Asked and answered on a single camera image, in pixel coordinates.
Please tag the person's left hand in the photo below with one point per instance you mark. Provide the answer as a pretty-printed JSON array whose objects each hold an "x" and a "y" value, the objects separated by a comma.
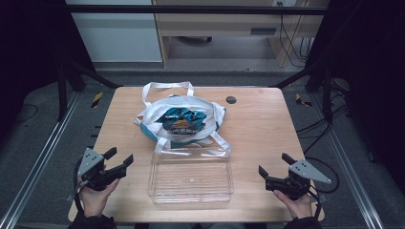
[{"x": 95, "y": 200}]

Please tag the black horizontal frame bar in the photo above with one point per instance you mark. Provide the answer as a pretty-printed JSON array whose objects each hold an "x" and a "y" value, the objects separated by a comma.
[{"x": 191, "y": 9}]

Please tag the white cabinet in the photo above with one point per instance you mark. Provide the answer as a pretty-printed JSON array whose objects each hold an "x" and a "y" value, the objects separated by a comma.
[{"x": 117, "y": 35}]

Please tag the black curtain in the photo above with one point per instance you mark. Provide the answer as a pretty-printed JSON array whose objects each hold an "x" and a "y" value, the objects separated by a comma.
[
  {"x": 369, "y": 79},
  {"x": 28, "y": 47}
]

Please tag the light wooden desk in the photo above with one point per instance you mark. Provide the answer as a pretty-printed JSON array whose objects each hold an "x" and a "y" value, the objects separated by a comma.
[{"x": 219, "y": 22}]

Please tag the aluminium floor rail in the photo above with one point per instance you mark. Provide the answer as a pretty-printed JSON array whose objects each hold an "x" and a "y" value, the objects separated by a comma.
[
  {"x": 41, "y": 152},
  {"x": 350, "y": 165}
]

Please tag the person's right hand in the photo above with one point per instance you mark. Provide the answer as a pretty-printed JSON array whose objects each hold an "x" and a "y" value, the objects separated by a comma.
[{"x": 297, "y": 206}]

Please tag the blue snack packet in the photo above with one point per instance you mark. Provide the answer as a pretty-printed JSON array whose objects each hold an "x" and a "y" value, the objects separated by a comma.
[{"x": 183, "y": 120}]

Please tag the clear plastic tray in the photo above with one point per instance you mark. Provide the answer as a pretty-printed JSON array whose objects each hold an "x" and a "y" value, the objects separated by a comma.
[{"x": 191, "y": 178}]

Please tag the black metal frame stand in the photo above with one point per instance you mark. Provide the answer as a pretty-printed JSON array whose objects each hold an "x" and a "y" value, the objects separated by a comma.
[
  {"x": 62, "y": 92},
  {"x": 327, "y": 95}
]

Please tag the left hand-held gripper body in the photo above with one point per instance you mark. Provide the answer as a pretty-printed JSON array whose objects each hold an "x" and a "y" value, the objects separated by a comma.
[{"x": 92, "y": 171}]

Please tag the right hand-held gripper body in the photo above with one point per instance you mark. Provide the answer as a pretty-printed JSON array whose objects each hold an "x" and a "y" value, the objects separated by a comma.
[{"x": 297, "y": 179}]

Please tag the yellow and black tape marker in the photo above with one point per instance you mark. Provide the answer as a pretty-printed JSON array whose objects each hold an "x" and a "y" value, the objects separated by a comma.
[
  {"x": 299, "y": 99},
  {"x": 97, "y": 99}
]

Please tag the white and teal tote bag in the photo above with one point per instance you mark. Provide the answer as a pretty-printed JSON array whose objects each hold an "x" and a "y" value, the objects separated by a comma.
[{"x": 165, "y": 127}]

